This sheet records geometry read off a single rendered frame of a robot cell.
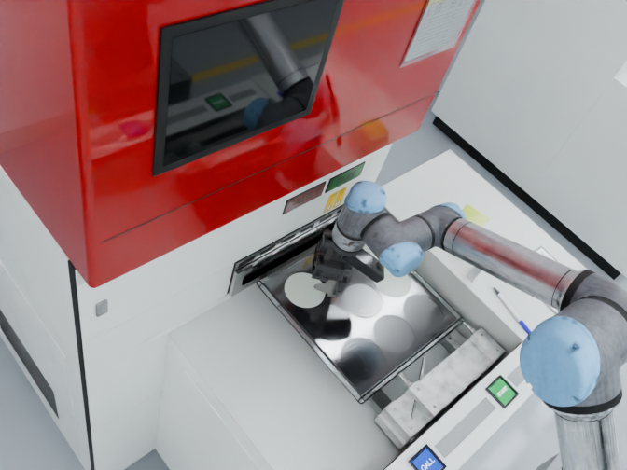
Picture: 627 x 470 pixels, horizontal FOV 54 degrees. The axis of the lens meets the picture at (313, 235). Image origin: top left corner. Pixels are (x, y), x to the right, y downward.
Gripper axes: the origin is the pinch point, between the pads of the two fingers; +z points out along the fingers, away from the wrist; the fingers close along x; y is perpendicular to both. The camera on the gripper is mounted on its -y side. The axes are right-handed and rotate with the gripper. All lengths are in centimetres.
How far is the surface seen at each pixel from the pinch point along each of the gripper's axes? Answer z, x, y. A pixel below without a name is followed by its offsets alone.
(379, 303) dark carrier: 1.4, -0.4, -11.9
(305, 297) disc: 1.2, 2.0, 6.3
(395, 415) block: 0.5, 27.9, -15.3
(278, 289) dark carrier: 1.3, 1.3, 12.9
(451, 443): -4.4, 34.0, -25.4
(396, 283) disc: 1.3, -7.6, -16.2
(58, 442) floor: 91, 14, 66
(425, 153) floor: 91, -167, -67
